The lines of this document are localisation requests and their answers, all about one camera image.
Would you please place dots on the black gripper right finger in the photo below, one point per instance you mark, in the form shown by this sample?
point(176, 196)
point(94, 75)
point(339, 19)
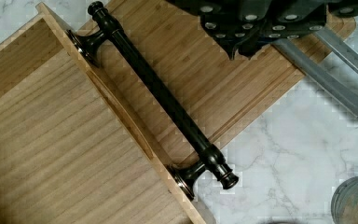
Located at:
point(273, 19)

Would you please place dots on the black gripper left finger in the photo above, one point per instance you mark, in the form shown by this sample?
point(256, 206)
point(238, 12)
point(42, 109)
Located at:
point(235, 25)

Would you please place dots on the black metal drawer handle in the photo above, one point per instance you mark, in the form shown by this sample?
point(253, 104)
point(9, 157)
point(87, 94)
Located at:
point(210, 157)

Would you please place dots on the wooden drawer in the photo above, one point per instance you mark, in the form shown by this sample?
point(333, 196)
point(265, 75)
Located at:
point(72, 150)

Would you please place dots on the large bamboo cutting board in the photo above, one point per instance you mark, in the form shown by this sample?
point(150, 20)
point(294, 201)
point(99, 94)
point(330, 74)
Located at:
point(222, 96)

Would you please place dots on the clear jar with cereal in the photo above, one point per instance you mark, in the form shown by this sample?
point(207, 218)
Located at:
point(344, 205)

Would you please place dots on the grey oven door handle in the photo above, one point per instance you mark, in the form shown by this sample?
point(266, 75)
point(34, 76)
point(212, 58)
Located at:
point(339, 77)

